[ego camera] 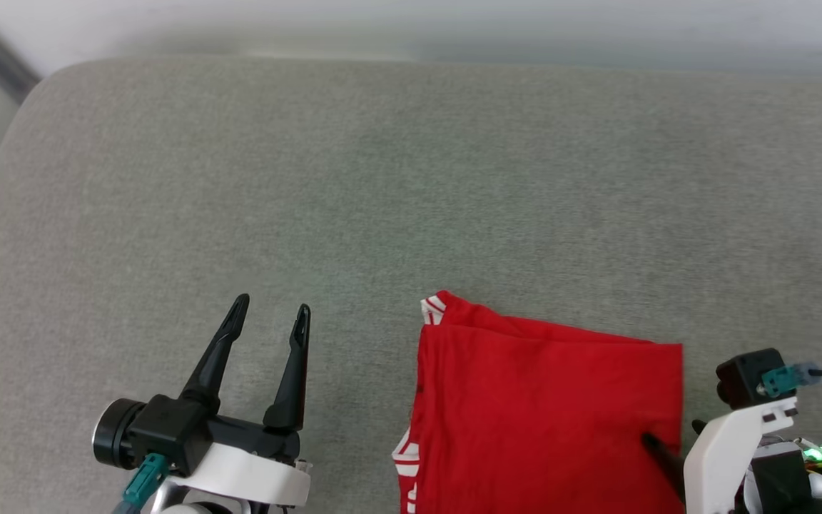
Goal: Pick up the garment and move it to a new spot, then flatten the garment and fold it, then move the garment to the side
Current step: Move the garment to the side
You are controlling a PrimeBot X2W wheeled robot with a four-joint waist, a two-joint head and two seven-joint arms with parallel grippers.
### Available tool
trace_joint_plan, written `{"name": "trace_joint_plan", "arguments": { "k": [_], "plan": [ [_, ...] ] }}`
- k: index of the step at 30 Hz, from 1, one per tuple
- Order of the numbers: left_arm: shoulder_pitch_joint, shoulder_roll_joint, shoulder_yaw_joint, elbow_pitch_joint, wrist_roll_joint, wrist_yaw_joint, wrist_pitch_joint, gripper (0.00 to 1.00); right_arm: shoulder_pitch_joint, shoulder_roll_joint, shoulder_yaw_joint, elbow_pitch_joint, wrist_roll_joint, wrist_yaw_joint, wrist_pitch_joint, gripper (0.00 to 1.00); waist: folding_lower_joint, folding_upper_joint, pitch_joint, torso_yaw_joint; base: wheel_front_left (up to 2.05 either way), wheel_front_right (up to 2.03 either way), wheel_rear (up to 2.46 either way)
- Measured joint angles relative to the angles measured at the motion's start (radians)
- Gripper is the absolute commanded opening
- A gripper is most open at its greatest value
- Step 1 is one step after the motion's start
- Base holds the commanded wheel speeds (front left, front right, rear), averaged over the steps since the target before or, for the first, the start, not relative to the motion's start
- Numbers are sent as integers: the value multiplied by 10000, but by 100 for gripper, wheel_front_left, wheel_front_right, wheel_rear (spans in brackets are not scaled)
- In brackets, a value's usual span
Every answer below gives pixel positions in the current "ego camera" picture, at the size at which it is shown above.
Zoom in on red and white garment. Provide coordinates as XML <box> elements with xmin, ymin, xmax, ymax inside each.
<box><xmin>391</xmin><ymin>289</ymin><xmax>685</xmax><ymax>514</ymax></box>

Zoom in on teal plug right camera cable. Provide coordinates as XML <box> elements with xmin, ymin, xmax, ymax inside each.
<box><xmin>759</xmin><ymin>362</ymin><xmax>822</xmax><ymax>399</ymax></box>

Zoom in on grey fabric sofa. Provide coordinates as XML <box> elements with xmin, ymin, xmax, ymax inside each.
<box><xmin>0</xmin><ymin>56</ymin><xmax>822</xmax><ymax>514</ymax></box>

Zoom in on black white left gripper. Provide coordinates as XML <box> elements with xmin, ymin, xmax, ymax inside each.
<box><xmin>167</xmin><ymin>293</ymin><xmax>313</xmax><ymax>508</ymax></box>

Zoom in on teal plug left camera cable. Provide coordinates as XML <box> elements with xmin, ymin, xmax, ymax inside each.
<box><xmin>111</xmin><ymin>453</ymin><xmax>170</xmax><ymax>514</ymax></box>

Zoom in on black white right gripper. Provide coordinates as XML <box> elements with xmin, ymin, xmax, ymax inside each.
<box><xmin>640</xmin><ymin>396</ymin><xmax>801</xmax><ymax>514</ymax></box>

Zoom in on teal plug camera cable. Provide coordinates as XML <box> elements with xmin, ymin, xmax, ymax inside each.
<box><xmin>759</xmin><ymin>362</ymin><xmax>822</xmax><ymax>399</ymax></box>
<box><xmin>111</xmin><ymin>453</ymin><xmax>170</xmax><ymax>514</ymax></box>

